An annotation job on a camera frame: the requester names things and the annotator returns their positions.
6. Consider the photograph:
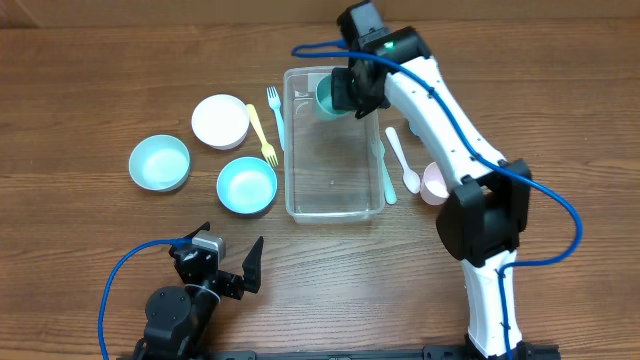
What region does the green plastic cup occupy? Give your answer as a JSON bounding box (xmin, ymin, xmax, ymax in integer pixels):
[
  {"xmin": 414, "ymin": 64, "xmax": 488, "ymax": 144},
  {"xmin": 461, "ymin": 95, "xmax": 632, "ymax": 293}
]
[{"xmin": 315, "ymin": 74, "xmax": 349, "ymax": 121}]

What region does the blue bowl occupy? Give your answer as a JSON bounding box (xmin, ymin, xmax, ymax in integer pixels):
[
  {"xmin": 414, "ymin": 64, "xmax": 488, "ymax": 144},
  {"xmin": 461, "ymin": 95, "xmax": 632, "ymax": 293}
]
[{"xmin": 216, "ymin": 157, "xmax": 278, "ymax": 215}]

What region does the pink plastic cup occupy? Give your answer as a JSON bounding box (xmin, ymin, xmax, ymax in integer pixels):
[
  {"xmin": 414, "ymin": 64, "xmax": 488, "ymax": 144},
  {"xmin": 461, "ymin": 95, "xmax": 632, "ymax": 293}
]
[{"xmin": 420, "ymin": 162, "xmax": 449, "ymax": 206}]

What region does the pale green bowl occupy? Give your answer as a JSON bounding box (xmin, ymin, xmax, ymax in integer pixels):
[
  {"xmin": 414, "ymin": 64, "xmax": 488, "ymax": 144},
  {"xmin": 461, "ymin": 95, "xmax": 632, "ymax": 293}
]
[{"xmin": 128, "ymin": 134, "xmax": 191, "ymax": 192}]

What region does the white pink bowl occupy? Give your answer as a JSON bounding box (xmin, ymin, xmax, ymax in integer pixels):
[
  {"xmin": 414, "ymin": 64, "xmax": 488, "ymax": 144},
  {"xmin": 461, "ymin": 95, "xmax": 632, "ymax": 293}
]
[{"xmin": 191, "ymin": 94, "xmax": 250, "ymax": 150}]

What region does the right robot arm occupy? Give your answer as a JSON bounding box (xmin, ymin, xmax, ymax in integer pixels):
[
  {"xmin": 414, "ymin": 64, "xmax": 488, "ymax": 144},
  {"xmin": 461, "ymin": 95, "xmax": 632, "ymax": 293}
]
[{"xmin": 332, "ymin": 25, "xmax": 531, "ymax": 359}]

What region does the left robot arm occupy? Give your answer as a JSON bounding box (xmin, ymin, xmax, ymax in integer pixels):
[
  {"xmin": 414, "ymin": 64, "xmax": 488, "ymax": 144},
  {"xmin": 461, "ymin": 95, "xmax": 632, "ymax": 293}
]
[{"xmin": 132, "ymin": 222, "xmax": 264, "ymax": 360}]

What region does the clear plastic container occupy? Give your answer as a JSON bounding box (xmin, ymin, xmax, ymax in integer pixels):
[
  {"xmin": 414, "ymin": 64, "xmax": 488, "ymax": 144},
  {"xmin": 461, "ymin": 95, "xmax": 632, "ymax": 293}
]
[{"xmin": 282, "ymin": 66, "xmax": 385, "ymax": 224}]

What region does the green plastic fork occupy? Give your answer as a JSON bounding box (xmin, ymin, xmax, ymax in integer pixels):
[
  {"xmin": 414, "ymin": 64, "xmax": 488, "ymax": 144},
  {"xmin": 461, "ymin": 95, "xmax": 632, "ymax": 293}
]
[{"xmin": 372, "ymin": 141, "xmax": 397, "ymax": 205}]

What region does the white plastic spoon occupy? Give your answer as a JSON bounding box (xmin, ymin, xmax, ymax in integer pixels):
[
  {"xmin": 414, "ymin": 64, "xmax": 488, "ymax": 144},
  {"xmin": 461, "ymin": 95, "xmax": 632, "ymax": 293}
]
[{"xmin": 385, "ymin": 127, "xmax": 421, "ymax": 194}]

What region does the blue plastic fork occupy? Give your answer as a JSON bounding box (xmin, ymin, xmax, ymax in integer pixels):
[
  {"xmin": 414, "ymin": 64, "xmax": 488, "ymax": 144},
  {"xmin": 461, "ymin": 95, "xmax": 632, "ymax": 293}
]
[{"xmin": 266, "ymin": 86, "xmax": 285, "ymax": 149}]

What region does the yellow plastic fork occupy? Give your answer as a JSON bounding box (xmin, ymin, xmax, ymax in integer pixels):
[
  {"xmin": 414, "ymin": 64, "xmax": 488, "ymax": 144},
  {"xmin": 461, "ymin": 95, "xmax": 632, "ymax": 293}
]
[{"xmin": 246, "ymin": 104, "xmax": 278, "ymax": 167}]

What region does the left blue cable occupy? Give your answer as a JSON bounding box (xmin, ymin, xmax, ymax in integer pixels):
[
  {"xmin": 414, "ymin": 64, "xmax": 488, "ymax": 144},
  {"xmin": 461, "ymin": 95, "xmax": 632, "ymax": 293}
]
[{"xmin": 97, "ymin": 238, "xmax": 194, "ymax": 360}]

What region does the blue cable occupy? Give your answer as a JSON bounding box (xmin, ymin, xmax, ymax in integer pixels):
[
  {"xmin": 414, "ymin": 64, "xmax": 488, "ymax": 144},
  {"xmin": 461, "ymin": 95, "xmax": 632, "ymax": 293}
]
[
  {"xmin": 97, "ymin": 238, "xmax": 194, "ymax": 360},
  {"xmin": 291, "ymin": 39, "xmax": 585, "ymax": 360}
]

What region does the right blue cable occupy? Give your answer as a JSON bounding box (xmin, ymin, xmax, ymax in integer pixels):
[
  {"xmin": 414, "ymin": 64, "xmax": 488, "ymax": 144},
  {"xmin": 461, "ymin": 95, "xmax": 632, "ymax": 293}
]
[{"xmin": 291, "ymin": 39, "xmax": 585, "ymax": 360}]

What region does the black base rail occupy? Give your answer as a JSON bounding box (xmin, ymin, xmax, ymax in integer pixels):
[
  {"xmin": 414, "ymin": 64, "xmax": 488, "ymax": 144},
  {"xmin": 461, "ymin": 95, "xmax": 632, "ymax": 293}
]
[{"xmin": 115, "ymin": 334, "xmax": 561, "ymax": 360}]

